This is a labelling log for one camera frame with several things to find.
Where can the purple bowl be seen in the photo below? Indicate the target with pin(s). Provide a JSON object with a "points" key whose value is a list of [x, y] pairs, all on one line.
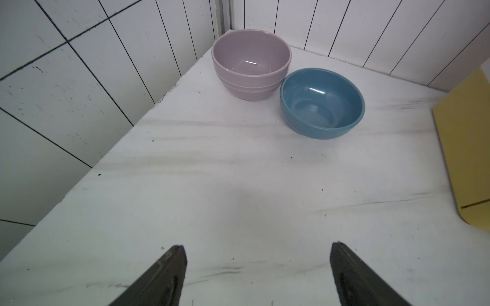
{"points": [[251, 63]]}

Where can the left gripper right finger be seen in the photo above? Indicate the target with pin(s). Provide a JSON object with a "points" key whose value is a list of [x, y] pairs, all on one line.
{"points": [[357, 283]]}

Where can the three-drawer storage cabinet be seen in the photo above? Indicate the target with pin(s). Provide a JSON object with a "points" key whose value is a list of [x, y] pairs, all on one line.
{"points": [[462, 123]]}

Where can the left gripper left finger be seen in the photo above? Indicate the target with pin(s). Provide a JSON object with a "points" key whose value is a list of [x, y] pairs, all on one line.
{"points": [[161, 284]]}

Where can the blue bowl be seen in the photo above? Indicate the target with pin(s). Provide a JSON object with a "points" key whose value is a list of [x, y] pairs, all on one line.
{"points": [[320, 104]]}

